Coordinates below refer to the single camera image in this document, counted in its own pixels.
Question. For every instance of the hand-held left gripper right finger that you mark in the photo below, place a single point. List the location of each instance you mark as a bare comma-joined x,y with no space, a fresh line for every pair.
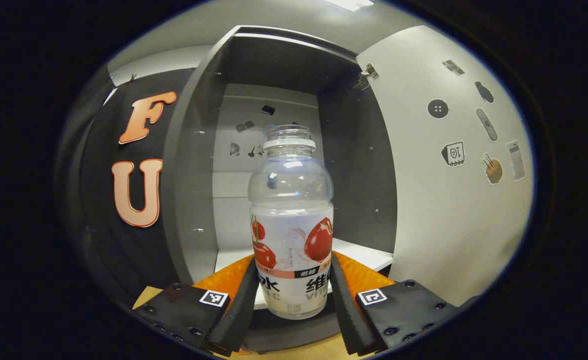
346,315

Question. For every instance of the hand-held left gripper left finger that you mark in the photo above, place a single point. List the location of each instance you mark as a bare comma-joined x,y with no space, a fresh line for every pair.
241,315

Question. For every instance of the clear plastic bottle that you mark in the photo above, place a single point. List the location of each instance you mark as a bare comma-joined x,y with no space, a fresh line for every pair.
291,200

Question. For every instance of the grey cabinet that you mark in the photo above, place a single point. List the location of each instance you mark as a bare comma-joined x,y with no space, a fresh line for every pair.
193,175

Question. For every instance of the metal cabinet hinge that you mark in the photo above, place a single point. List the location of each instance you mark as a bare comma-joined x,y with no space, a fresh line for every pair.
369,72

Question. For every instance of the black backdrop cloth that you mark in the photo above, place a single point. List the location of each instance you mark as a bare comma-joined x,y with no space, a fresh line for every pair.
98,240

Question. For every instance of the ceiling light panel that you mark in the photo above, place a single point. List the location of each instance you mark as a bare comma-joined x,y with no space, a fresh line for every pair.
349,4

